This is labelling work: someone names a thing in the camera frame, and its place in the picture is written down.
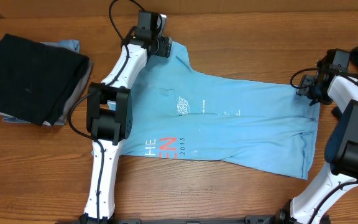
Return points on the folded black garment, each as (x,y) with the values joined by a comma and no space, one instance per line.
(37,79)

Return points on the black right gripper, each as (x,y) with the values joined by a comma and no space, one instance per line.
(306,81)

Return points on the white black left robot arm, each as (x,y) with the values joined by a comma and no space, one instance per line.
(109,117)

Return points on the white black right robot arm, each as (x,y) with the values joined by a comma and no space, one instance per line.
(340,171)

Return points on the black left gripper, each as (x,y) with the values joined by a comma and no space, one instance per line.
(164,46)

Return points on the folded grey garment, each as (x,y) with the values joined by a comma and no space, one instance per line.
(68,104)

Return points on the light blue printed t-shirt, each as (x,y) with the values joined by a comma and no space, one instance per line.
(179,113)

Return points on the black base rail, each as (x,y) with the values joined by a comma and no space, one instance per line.
(249,219)

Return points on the folded light blue garment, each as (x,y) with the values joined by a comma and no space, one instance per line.
(73,45)

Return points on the cardboard back wall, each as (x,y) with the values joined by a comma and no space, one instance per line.
(81,8)

